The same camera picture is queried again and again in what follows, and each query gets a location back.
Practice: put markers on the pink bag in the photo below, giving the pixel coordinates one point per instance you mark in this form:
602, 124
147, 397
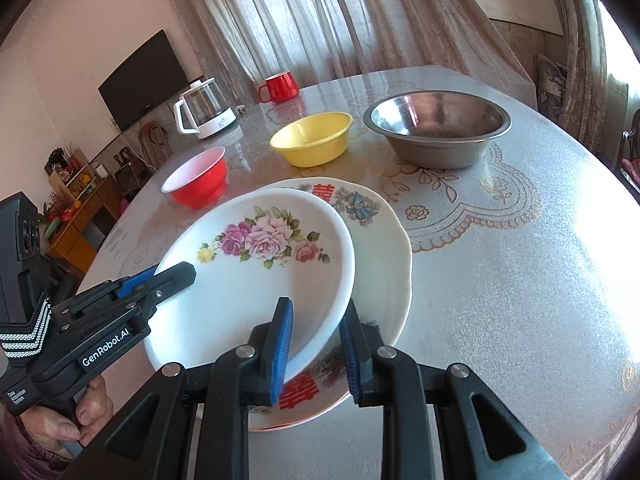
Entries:
124, 210

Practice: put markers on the beige side curtain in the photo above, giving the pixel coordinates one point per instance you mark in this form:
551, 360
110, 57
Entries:
585, 60

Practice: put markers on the wooden shelf with ornaments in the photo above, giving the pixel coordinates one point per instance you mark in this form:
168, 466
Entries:
75, 177

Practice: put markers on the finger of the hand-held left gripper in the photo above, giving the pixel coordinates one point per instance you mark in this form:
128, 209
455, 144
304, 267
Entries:
170, 280
135, 282

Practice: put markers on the red plastic bowl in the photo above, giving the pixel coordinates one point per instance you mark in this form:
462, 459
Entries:
200, 190

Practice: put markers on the small dark box appliance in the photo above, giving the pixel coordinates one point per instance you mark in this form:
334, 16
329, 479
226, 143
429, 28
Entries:
125, 176

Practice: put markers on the person's left hand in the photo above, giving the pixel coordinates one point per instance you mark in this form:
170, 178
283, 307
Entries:
95, 405

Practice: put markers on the beige lace curtain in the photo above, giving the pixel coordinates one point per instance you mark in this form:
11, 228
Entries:
325, 20

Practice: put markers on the patterned bag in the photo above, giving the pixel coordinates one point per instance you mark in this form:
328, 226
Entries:
552, 85

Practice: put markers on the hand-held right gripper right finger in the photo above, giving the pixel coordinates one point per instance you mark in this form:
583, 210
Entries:
350, 355

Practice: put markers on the white plate with red characters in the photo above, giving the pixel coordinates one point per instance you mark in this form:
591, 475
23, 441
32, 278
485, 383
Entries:
380, 270

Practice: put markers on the stainless steel bowl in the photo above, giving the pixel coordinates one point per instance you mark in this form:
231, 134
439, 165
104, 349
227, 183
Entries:
440, 150

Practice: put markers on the red mug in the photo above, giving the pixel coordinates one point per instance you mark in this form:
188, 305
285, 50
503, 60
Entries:
282, 90

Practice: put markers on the wooden desk cabinet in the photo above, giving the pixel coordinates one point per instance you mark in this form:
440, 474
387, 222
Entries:
75, 240

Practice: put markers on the black flat television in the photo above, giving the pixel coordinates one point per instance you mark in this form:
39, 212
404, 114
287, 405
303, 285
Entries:
140, 85

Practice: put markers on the white plate with pink roses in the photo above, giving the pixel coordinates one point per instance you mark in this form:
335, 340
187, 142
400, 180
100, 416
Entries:
240, 300

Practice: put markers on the white electric glass kettle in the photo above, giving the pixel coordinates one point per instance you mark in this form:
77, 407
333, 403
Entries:
215, 125

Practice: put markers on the wooden chair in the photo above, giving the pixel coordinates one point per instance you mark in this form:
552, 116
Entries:
150, 140

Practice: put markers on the dark metal chair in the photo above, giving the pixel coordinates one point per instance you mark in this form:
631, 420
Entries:
631, 165

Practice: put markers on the yellow plastic bowl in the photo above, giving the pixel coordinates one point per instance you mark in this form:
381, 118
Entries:
310, 150

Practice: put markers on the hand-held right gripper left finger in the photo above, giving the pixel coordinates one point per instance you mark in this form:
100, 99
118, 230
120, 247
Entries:
280, 350

